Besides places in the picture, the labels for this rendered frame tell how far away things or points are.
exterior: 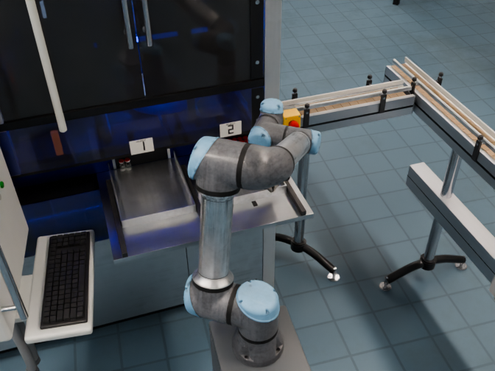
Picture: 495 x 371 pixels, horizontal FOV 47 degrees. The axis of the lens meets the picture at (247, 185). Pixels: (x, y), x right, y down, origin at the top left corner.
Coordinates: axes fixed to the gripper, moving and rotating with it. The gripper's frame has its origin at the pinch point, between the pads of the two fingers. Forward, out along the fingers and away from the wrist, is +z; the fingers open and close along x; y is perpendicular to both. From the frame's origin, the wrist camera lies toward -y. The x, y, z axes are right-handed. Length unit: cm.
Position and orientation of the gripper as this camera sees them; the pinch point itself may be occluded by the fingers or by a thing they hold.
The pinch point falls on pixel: (272, 190)
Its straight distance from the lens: 206.5
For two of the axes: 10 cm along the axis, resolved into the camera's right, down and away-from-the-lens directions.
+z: 0.1, 7.8, 6.3
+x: -9.5, 2.1, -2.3
